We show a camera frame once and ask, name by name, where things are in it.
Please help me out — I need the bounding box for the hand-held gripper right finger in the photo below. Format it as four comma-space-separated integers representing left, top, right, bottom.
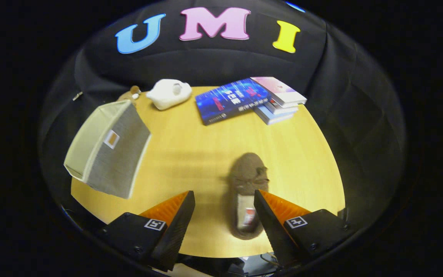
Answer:
253, 189, 352, 269

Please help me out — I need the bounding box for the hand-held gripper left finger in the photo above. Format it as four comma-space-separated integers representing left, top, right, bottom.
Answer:
97, 190, 196, 272

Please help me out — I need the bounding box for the brown slipper shoe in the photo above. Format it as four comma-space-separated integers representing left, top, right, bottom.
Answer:
227, 152, 270, 240

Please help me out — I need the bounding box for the beige grey fabric storage box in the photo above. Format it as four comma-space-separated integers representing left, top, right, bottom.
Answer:
63, 99, 152, 199

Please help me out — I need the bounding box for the light blue book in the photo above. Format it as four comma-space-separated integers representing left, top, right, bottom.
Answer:
253, 105, 296, 125

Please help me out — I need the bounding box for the white-edged book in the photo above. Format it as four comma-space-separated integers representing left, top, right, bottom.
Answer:
267, 99, 300, 115

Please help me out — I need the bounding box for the pink book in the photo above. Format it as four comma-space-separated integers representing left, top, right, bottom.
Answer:
250, 77, 307, 107

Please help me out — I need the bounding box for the brown plush toy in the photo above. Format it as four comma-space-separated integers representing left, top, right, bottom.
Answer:
118, 85, 142, 104

